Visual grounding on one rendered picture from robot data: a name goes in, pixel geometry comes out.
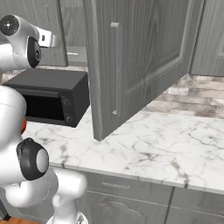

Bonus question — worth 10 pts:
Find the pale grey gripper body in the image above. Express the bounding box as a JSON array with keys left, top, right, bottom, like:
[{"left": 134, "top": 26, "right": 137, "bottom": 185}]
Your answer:
[{"left": 50, "top": 31, "right": 59, "bottom": 48}]

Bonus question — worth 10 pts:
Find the large grey cabinet door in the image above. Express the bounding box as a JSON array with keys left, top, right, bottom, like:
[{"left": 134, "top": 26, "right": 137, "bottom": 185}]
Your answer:
[{"left": 82, "top": 0, "right": 206, "bottom": 143}]

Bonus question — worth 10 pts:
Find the black microwave oven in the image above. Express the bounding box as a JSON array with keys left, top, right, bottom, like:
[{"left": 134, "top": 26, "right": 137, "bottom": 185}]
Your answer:
[{"left": 2, "top": 67, "right": 91, "bottom": 129}]

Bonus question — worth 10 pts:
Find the orange round object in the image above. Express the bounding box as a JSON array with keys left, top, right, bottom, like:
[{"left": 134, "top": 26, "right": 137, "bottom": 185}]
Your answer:
[{"left": 20, "top": 117, "right": 28, "bottom": 136}]

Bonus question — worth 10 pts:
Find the grey drawer front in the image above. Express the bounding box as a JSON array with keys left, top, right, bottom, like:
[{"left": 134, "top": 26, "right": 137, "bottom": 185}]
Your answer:
[{"left": 83, "top": 171, "right": 173, "bottom": 206}]

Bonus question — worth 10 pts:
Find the long grey door handle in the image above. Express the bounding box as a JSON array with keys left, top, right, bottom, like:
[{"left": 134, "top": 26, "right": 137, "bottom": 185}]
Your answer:
[{"left": 109, "top": 22, "right": 123, "bottom": 116}]

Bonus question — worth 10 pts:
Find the grey drawer handle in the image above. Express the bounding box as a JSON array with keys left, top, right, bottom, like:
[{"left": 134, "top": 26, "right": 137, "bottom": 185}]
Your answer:
[{"left": 101, "top": 181, "right": 131, "bottom": 190}]

